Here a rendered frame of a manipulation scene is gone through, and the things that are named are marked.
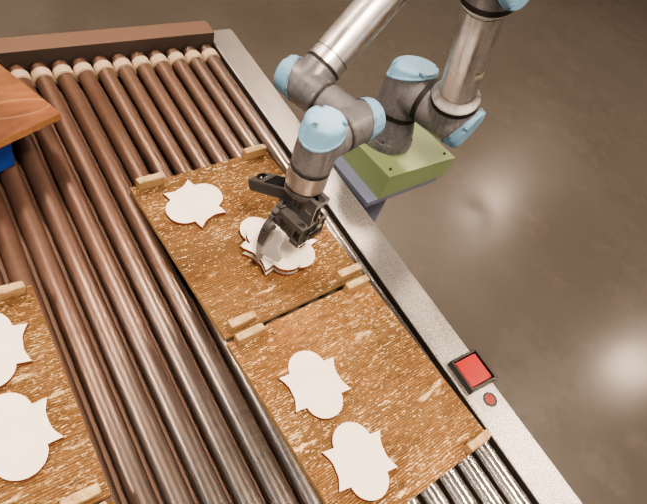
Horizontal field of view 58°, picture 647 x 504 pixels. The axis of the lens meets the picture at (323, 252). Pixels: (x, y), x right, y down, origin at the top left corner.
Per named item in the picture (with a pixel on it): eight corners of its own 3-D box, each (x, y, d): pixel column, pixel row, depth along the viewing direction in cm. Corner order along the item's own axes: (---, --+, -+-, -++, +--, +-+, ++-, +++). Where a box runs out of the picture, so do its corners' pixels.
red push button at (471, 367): (471, 355, 125) (474, 352, 124) (489, 379, 123) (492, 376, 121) (452, 366, 122) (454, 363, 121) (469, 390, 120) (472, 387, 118)
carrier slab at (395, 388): (363, 281, 129) (366, 277, 128) (487, 440, 113) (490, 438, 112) (225, 346, 110) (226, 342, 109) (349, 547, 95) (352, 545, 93)
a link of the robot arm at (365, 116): (350, 76, 108) (311, 93, 101) (395, 109, 105) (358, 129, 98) (338, 110, 114) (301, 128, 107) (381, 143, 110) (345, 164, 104)
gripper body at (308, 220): (294, 251, 111) (310, 209, 103) (264, 223, 114) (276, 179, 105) (320, 234, 116) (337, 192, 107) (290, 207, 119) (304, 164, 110)
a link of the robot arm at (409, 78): (393, 88, 157) (412, 43, 147) (431, 116, 153) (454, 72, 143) (366, 100, 149) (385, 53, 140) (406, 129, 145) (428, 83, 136)
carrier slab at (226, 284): (264, 153, 145) (265, 149, 144) (361, 277, 129) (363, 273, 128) (129, 192, 126) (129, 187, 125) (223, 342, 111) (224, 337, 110)
